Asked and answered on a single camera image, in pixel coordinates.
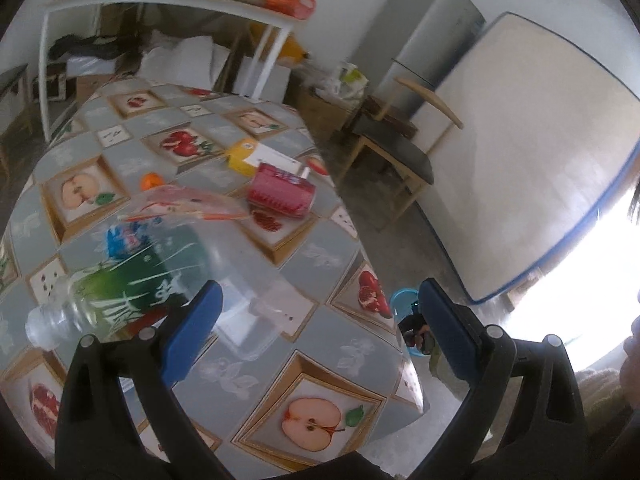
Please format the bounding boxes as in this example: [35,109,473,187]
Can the wooden chair with black seat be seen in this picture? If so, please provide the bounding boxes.
[337,76,464,233]

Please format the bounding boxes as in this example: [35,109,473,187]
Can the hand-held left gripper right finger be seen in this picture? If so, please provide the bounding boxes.
[405,277,588,462]

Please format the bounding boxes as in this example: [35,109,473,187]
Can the orange plastic bag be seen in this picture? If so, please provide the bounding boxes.
[251,0,319,19]

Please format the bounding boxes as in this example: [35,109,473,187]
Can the clear red plastic wrapper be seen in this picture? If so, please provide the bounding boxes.
[124,185,249,224]

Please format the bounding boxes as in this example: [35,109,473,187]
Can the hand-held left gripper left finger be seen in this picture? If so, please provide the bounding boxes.
[54,280,236,462]

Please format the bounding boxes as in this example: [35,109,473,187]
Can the fruit printed tablecloth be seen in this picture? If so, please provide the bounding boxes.
[0,77,431,480]

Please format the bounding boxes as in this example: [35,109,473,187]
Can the brown cardboard box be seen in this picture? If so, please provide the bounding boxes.
[294,85,352,144]

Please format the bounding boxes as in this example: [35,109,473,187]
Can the yellow white toothpaste box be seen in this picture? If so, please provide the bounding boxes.
[223,138,303,177]

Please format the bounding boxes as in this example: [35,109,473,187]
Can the blue plastic basin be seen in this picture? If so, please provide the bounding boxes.
[389,287,422,318]

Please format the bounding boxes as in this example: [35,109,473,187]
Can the dark metal case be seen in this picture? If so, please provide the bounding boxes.
[31,66,69,104]

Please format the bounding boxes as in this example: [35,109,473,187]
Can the white plastic bags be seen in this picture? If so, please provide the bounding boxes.
[314,60,369,104]

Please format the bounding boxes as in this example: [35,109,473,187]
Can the yellow plastic bag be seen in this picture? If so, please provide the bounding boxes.
[250,22,309,64]

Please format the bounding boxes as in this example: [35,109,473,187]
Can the clear bottle with green label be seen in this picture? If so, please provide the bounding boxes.
[25,210,223,351]

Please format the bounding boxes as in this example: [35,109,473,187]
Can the grey refrigerator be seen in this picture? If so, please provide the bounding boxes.
[347,0,487,122]

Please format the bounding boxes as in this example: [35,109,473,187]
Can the white mattress with blue edge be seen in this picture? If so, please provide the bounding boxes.
[414,11,640,305]

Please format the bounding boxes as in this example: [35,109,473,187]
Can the white pillow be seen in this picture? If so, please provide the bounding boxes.
[140,35,236,94]

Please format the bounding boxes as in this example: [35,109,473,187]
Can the black cloth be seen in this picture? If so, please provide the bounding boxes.
[47,35,137,62]

